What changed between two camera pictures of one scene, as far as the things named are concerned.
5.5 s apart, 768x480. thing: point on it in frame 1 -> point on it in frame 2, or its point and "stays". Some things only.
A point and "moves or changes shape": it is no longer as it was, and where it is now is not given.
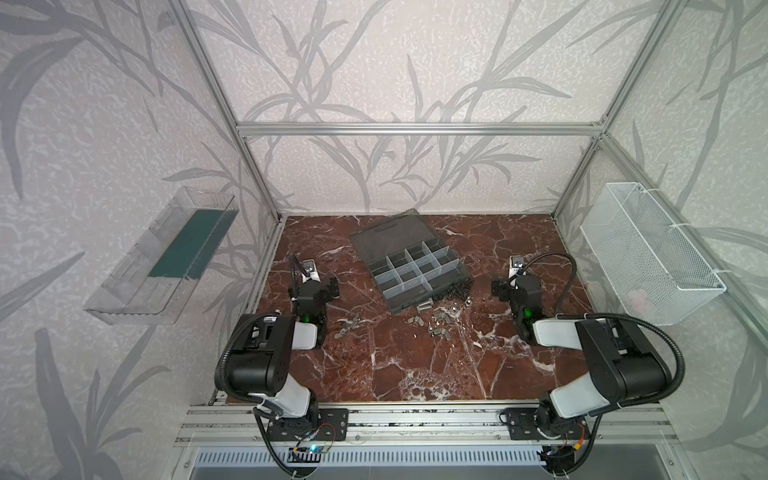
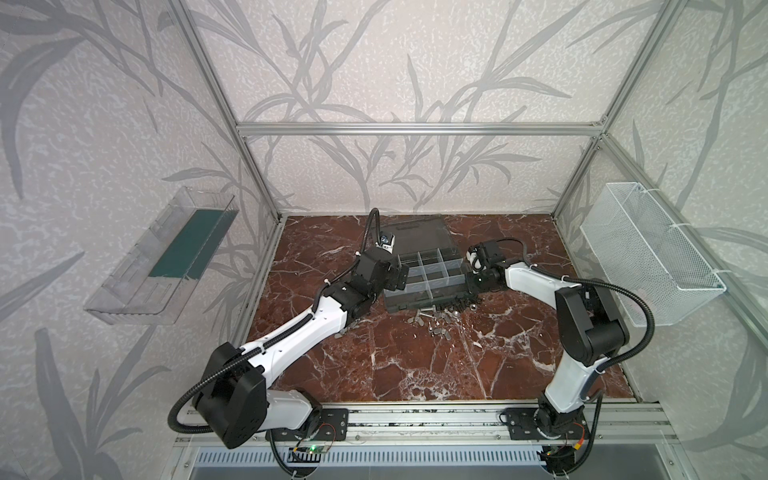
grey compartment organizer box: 409,263 moves or changes shape
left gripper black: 312,288 -> 393,276
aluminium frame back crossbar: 420,129 stays
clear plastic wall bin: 152,281 stays
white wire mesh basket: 645,257 stays
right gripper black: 512,288 -> 471,279
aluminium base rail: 427,424 stays
